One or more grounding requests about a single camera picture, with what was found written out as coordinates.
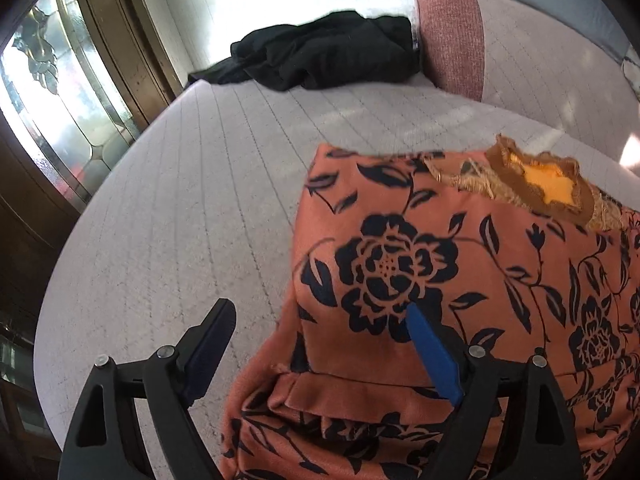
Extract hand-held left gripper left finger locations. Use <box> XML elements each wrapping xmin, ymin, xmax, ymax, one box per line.
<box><xmin>57</xmin><ymin>298</ymin><xmax>237</xmax><ymax>480</ymax></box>

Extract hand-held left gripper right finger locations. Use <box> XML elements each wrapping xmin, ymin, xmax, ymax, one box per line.
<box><xmin>406</xmin><ymin>304</ymin><xmax>586</xmax><ymax>480</ymax></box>

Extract orange floral garment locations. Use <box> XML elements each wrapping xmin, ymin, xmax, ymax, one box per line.
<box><xmin>220</xmin><ymin>132</ymin><xmax>640</xmax><ymax>480</ymax></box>

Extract quilted pink bed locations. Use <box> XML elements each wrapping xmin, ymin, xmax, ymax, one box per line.
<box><xmin>32</xmin><ymin>77</ymin><xmax>640</xmax><ymax>480</ymax></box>

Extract pink bolster cushion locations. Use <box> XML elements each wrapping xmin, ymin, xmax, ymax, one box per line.
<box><xmin>415</xmin><ymin>0</ymin><xmax>640</xmax><ymax>166</ymax></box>

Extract wooden glass-panel door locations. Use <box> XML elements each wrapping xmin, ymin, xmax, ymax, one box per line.
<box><xmin>0</xmin><ymin>0</ymin><xmax>211</xmax><ymax>461</ymax></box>

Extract black cloth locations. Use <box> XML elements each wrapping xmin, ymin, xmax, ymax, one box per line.
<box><xmin>187</xmin><ymin>10</ymin><xmax>423</xmax><ymax>92</ymax></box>

